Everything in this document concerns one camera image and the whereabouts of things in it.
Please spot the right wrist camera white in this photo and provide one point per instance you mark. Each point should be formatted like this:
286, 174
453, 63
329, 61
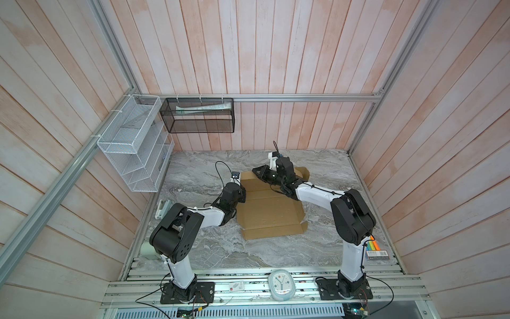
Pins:
273, 156

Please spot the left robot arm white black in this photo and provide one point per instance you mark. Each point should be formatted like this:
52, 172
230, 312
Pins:
175, 234

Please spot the white small stapler device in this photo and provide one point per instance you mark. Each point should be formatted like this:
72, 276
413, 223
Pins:
161, 209

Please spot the coloured marker pen pack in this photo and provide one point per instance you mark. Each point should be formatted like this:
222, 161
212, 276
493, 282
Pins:
373, 251

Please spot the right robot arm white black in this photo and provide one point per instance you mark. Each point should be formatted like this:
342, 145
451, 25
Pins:
354, 221

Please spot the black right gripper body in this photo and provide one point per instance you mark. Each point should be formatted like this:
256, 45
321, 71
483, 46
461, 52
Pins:
271, 177

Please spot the white paper in basket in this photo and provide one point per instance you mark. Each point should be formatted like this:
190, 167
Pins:
188, 110

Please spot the brown cardboard box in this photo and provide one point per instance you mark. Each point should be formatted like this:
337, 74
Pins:
267, 213

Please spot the small white label tag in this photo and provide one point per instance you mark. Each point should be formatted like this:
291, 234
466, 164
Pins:
236, 286

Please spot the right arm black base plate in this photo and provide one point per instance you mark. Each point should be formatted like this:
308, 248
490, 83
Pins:
334, 289

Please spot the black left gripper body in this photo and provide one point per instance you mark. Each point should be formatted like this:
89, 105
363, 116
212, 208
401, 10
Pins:
240, 198

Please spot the black wire mesh basket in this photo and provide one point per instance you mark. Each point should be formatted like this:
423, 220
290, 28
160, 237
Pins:
217, 122

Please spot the white wire mesh shelf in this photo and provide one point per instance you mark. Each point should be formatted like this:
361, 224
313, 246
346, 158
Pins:
137, 144

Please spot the white round clock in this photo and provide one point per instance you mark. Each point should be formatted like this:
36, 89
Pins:
282, 285

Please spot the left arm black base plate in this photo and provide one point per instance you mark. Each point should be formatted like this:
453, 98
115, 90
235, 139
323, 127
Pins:
201, 292

